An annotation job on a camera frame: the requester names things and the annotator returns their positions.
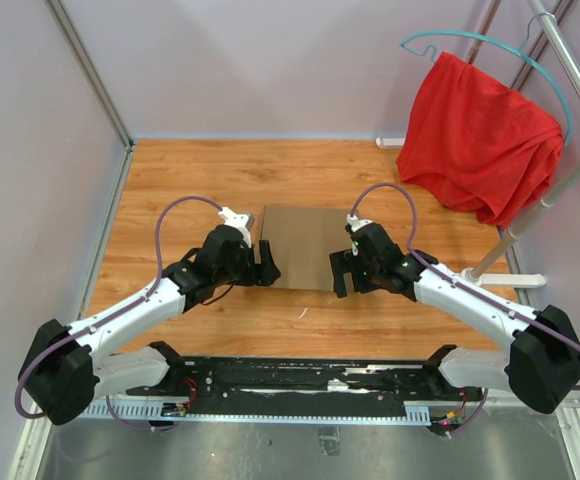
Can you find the brown cardboard box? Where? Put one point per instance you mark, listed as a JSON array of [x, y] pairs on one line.
[[301, 240]]

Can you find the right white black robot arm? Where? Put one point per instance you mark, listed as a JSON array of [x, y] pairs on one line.
[[538, 359]]

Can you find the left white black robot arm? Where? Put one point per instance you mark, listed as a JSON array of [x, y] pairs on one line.
[[69, 366]]

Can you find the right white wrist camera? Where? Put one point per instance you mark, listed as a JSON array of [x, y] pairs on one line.
[[354, 223]]

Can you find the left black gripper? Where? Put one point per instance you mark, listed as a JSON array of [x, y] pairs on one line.
[[264, 274]]

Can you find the red cloth shirt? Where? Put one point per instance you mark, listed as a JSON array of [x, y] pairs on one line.
[[478, 146]]

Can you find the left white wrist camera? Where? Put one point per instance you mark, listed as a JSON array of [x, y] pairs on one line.
[[243, 222]]

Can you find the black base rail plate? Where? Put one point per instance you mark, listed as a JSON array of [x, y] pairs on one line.
[[304, 384]]

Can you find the grey slotted cable duct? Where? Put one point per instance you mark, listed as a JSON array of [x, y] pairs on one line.
[[167, 412]]

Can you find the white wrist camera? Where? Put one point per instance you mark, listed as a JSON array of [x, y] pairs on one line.
[[243, 222], [354, 223]]

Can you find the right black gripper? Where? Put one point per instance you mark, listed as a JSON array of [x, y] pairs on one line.
[[346, 261]]

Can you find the aluminium frame post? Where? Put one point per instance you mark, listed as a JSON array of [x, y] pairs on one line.
[[68, 29]]

